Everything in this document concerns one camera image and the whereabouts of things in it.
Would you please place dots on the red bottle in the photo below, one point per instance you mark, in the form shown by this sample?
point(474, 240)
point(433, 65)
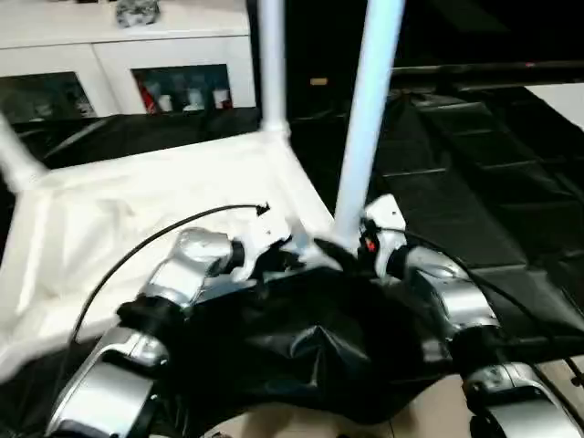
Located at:
point(148, 100)

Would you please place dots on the black mat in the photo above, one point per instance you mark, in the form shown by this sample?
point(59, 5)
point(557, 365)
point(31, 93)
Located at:
point(479, 182)

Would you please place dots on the white cabinet with glass doors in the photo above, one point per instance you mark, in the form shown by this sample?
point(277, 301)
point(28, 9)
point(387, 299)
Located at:
point(114, 50)

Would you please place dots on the grey metal bar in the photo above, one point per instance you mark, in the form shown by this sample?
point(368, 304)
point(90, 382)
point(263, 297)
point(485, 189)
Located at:
point(479, 69)

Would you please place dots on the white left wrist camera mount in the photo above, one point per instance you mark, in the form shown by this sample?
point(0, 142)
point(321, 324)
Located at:
point(260, 237)

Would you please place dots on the large black case yellow label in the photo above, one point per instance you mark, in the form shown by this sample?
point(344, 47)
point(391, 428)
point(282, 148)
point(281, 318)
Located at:
point(315, 45)

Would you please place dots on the white flat panel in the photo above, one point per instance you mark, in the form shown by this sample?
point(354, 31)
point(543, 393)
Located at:
point(559, 102)

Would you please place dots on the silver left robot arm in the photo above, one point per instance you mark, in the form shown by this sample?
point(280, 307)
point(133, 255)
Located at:
point(182, 274)

